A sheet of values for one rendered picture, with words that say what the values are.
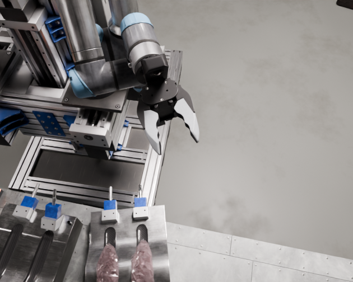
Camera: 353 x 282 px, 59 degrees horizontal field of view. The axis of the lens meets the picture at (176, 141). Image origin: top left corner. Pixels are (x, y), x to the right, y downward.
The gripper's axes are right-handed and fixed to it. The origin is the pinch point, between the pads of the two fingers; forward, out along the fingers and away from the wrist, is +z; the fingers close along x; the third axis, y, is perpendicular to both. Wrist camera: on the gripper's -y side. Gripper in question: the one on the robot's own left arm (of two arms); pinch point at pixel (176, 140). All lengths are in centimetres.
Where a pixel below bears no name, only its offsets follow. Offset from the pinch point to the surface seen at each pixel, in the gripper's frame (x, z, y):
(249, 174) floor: -44, -42, 153
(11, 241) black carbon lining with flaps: 61, -11, 50
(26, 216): 54, -17, 47
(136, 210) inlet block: 19, -10, 55
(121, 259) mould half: 27, 5, 54
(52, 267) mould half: 48, 1, 51
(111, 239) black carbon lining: 30, -3, 57
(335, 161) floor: -104, -34, 161
